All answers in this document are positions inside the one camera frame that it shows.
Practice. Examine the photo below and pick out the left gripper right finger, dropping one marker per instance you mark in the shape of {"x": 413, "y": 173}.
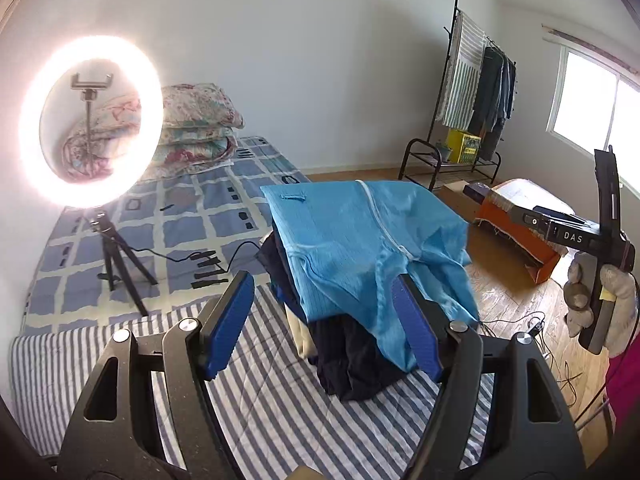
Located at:
{"x": 425, "y": 325}

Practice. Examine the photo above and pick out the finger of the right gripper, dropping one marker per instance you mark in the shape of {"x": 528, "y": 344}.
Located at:
{"x": 555, "y": 226}

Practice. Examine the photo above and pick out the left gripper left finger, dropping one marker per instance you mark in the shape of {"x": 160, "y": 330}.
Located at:
{"x": 222, "y": 323}

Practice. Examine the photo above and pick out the blue work garment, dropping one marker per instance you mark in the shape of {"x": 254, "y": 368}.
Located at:
{"x": 346, "y": 242}

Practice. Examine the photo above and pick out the pink right sleeve forearm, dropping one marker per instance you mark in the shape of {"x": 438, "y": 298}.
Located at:
{"x": 623, "y": 389}

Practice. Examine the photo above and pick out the black clothes rack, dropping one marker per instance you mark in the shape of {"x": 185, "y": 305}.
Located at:
{"x": 425, "y": 160}

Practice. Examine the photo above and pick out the dark hanging clothes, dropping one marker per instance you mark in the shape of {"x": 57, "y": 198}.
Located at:
{"x": 493, "y": 103}

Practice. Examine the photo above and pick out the right hand white glove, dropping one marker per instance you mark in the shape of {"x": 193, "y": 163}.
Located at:
{"x": 577, "y": 295}

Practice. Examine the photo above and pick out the orange cardboard box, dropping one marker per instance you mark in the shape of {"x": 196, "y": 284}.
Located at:
{"x": 495, "y": 205}

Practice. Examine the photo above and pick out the dark navy down jacket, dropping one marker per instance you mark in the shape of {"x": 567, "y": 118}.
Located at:
{"x": 349, "y": 364}

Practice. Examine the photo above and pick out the cream folded garment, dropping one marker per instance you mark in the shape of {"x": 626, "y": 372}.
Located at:
{"x": 304, "y": 344}

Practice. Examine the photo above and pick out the blue checked bed sheet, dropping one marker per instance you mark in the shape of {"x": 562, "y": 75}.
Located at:
{"x": 192, "y": 232}

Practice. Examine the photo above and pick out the striped blue white quilt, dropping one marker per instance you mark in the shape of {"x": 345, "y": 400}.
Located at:
{"x": 274, "y": 413}

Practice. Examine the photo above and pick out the yellow green box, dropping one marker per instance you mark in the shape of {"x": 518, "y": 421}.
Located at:
{"x": 463, "y": 146}

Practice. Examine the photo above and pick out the black tripod stand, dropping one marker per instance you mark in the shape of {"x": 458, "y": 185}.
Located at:
{"x": 114, "y": 248}

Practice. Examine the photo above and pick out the striped hanging towel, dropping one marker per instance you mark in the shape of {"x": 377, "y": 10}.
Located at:
{"x": 462, "y": 74}

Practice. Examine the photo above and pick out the floral folded quilt stack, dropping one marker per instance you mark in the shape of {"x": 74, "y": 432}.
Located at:
{"x": 198, "y": 133}

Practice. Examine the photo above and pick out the window with white frame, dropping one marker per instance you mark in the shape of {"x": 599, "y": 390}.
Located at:
{"x": 594, "y": 108}

